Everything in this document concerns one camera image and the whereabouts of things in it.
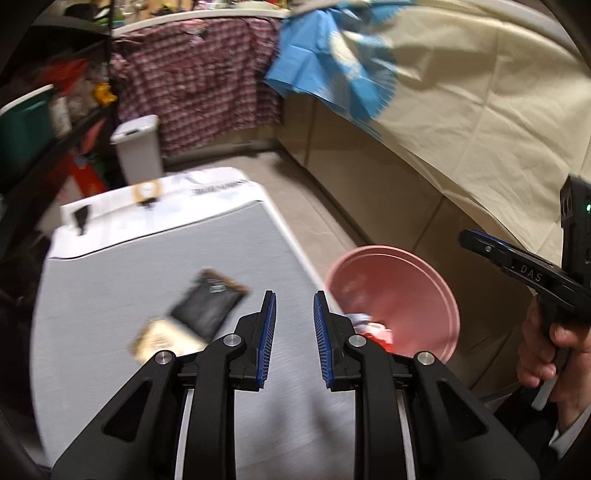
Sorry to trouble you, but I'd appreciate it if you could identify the yellow toy figure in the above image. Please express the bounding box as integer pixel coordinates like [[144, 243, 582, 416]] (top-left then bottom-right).
[[92, 82, 119, 108]]

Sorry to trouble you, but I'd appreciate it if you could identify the person's dark clothing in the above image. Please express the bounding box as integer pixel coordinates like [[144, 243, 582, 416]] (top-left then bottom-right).
[[489, 385, 561, 469]]

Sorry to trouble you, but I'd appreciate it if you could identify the red and white carton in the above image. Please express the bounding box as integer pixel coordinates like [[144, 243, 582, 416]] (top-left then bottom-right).
[[65, 150, 108, 197]]

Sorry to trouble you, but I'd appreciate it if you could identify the red plastic bag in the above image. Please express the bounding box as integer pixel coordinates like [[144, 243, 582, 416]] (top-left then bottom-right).
[[367, 323, 397, 355]]

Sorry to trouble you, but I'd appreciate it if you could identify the black snack packet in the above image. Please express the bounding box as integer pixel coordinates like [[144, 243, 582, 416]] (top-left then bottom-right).
[[168, 267, 250, 341]]

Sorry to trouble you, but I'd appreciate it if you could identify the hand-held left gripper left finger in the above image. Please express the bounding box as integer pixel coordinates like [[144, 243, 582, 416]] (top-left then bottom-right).
[[52, 290, 278, 480]]

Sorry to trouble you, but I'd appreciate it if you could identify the black storage shelf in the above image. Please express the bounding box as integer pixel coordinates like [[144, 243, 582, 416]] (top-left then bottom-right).
[[0, 9, 122, 296]]

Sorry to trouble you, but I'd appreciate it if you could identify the red plaid shirt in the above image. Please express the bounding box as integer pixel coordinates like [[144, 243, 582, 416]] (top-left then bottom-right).
[[109, 15, 285, 158]]

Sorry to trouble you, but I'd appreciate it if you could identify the cream and blue printed cloth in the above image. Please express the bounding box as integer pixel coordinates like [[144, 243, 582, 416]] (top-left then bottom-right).
[[263, 0, 591, 289]]

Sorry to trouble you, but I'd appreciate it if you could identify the pink plastic bin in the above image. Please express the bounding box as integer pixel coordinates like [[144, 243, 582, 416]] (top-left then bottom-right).
[[324, 246, 461, 370]]

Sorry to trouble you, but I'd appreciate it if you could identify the person's right hand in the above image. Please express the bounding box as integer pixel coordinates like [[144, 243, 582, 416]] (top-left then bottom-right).
[[516, 302, 591, 418]]

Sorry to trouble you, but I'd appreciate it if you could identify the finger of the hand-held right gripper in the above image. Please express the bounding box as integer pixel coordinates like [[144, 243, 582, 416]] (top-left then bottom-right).
[[458, 229, 565, 298]]

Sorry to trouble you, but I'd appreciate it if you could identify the person's right forearm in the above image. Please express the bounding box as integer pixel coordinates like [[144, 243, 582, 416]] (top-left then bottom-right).
[[549, 401, 591, 462]]

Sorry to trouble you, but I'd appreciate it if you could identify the green storage box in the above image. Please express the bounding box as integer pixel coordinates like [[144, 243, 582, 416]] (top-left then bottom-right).
[[0, 84, 59, 172]]

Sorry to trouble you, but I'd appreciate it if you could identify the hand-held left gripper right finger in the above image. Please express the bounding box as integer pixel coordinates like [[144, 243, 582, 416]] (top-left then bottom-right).
[[313, 290, 540, 480]]

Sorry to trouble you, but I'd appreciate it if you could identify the beige snack packet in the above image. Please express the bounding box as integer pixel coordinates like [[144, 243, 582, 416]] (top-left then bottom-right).
[[129, 317, 209, 364]]

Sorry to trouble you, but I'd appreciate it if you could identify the red bag on shelf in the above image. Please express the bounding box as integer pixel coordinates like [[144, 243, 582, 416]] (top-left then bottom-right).
[[44, 58, 89, 95]]

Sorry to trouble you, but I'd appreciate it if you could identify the white lidded waste bin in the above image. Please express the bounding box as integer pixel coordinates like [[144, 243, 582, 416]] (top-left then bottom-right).
[[109, 114, 165, 186]]

